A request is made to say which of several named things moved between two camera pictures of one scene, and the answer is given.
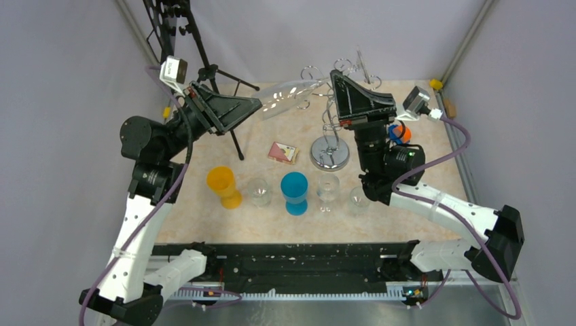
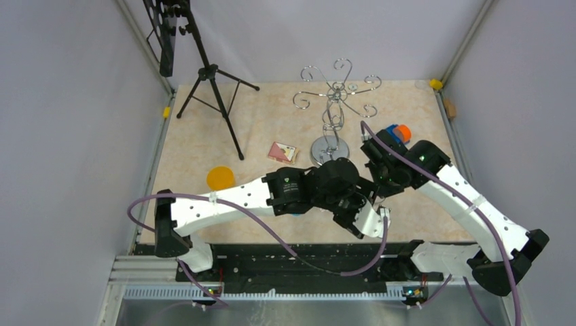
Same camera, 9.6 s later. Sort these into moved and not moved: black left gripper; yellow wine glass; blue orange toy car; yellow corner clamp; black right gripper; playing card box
Moved: black left gripper; black right gripper
Not moved: yellow corner clamp; yellow wine glass; blue orange toy car; playing card box
